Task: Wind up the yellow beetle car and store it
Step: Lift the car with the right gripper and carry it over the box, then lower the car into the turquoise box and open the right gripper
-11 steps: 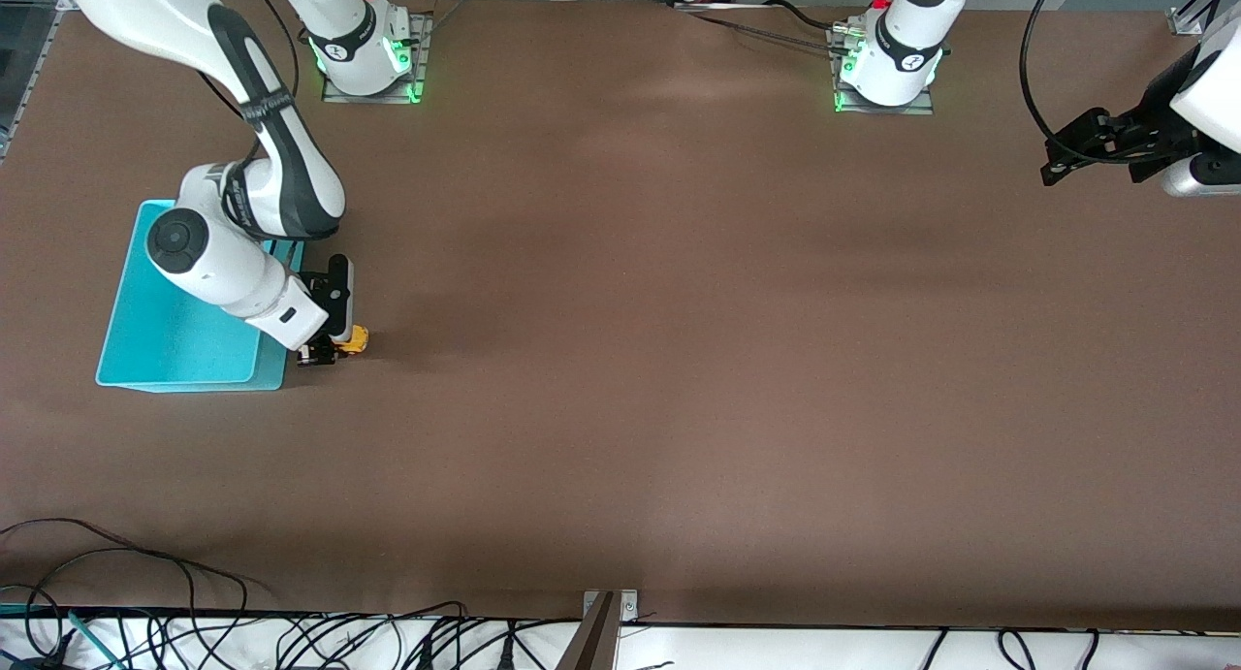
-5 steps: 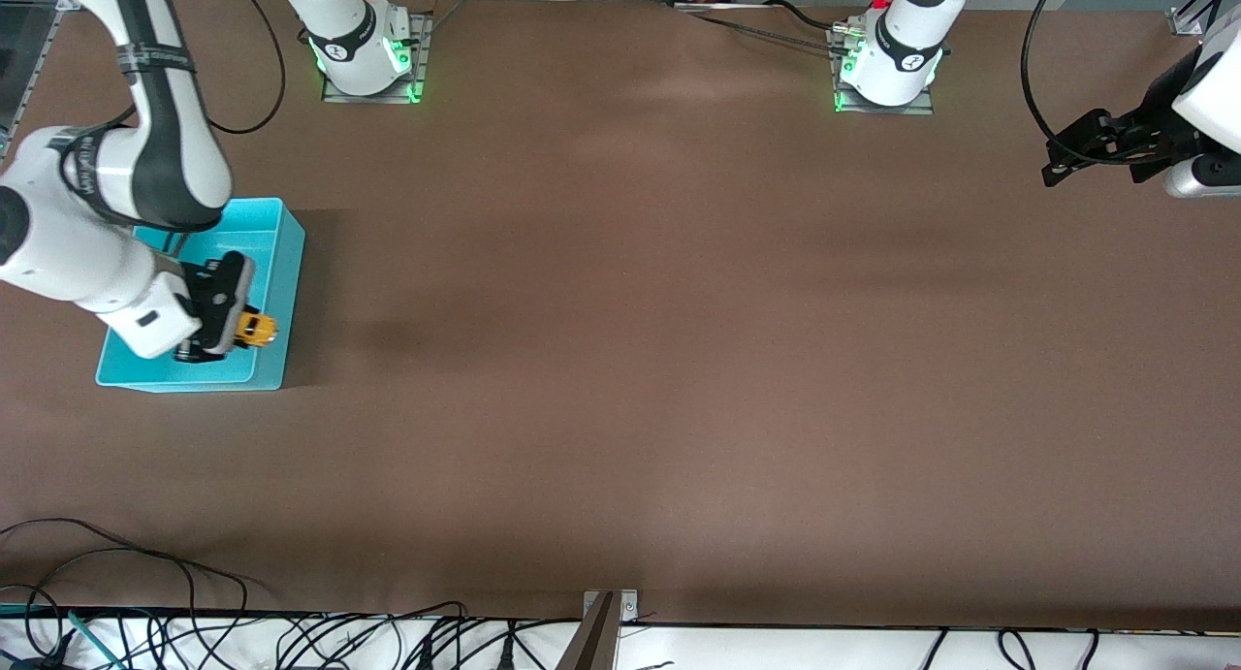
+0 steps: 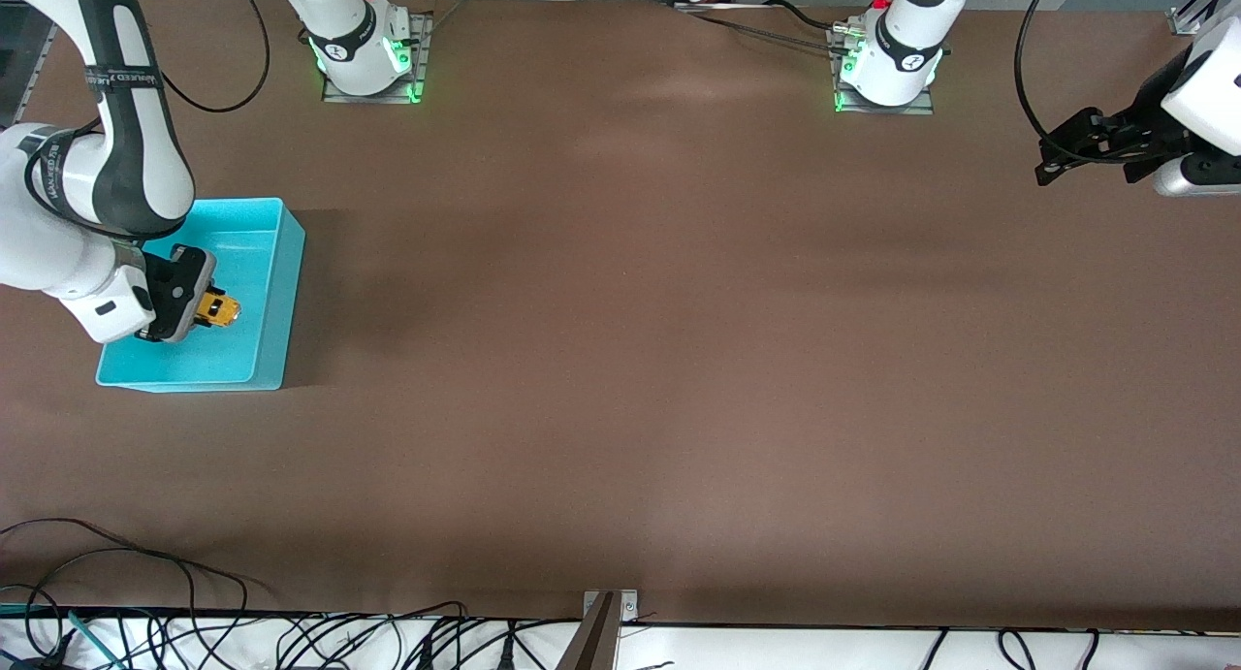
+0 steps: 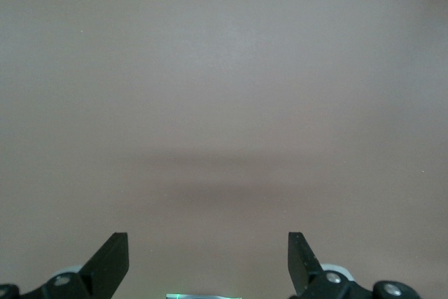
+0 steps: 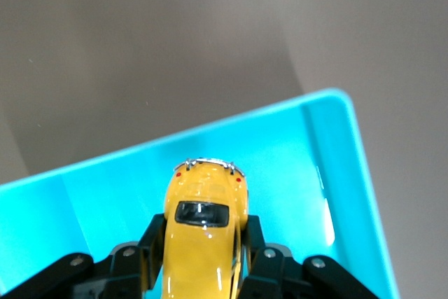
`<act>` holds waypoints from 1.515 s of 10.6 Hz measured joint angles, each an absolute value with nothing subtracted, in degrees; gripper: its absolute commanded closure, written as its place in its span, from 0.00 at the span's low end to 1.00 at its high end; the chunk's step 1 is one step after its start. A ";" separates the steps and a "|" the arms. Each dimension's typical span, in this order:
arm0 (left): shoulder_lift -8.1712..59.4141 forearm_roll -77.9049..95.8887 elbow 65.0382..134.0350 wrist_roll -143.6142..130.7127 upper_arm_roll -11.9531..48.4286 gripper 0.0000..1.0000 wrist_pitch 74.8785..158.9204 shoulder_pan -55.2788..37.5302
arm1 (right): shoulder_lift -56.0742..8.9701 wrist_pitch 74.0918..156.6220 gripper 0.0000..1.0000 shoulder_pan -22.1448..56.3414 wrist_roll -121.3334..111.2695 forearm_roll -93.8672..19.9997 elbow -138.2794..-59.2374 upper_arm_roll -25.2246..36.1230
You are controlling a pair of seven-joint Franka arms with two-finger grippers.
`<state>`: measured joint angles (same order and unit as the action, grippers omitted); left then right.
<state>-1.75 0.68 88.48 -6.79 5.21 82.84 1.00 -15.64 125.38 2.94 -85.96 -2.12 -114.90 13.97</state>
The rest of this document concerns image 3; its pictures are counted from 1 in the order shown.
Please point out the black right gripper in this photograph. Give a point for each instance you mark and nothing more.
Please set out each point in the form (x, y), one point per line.
(180, 290)

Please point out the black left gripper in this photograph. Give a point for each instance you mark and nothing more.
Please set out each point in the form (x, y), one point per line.
(1150, 114)

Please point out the yellow toy beetle car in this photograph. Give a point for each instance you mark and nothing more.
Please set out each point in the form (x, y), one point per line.
(225, 311)

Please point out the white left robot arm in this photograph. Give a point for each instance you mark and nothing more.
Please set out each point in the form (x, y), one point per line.
(906, 40)

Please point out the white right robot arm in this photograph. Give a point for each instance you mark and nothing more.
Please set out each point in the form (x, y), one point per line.
(58, 253)

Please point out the turquoise plastic bin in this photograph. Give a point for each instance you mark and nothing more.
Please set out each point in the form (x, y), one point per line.
(262, 263)

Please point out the black power plug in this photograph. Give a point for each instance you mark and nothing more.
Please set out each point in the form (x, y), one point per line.
(507, 651)
(424, 653)

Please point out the dark metal bar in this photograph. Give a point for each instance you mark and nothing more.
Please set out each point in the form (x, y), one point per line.
(591, 641)

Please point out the aluminium frame corner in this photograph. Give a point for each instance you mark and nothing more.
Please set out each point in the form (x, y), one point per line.
(1185, 20)

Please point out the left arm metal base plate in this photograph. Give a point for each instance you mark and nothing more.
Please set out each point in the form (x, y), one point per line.
(887, 111)

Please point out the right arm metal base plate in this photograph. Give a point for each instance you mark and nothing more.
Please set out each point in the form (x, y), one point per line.
(373, 99)

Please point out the aluminium frame rail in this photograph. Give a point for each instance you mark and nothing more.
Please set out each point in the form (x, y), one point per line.
(44, 54)

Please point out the small metal bracket plate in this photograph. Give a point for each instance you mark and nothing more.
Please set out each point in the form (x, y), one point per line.
(628, 607)

